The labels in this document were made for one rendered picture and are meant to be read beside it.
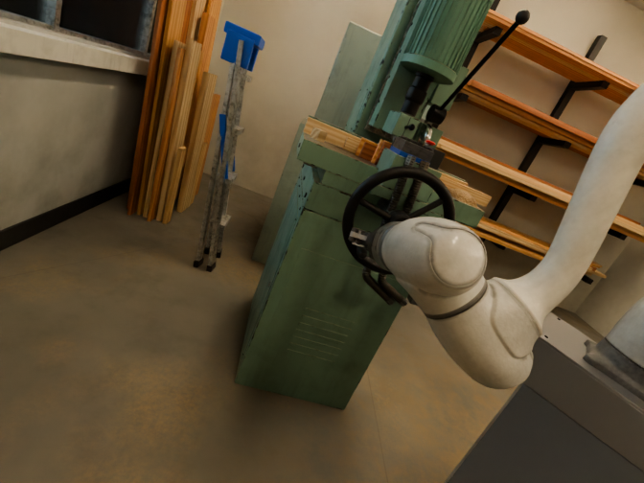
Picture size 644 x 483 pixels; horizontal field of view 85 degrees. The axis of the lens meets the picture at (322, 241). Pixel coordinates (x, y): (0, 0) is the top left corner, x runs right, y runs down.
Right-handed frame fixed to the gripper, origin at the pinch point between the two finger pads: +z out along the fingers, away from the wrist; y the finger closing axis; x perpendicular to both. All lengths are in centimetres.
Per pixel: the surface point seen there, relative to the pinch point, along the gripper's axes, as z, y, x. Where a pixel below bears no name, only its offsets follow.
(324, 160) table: 19.7, 11.5, -18.5
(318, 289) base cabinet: 33.0, -2.4, 18.7
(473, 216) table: 19.4, -38.2, -19.5
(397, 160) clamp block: 8.0, -4.9, -22.9
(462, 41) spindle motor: 13, -13, -62
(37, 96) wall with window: 77, 116, -14
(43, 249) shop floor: 94, 105, 46
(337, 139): 34.3, 7.7, -29.7
